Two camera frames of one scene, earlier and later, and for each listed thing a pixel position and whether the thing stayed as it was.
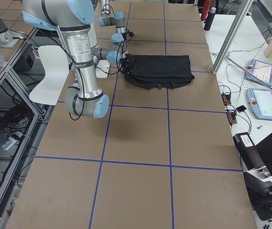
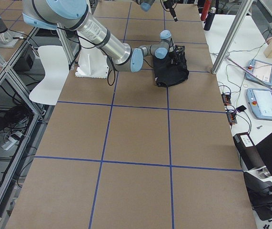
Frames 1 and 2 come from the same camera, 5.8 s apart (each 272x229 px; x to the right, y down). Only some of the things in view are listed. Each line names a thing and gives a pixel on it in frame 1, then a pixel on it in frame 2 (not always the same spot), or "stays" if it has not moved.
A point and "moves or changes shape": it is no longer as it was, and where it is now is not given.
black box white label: [248, 151] stays
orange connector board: [226, 98] stays
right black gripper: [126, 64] to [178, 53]
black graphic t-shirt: [160, 71] moves or changes shape
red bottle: [206, 10] stays
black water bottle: [210, 19] stays
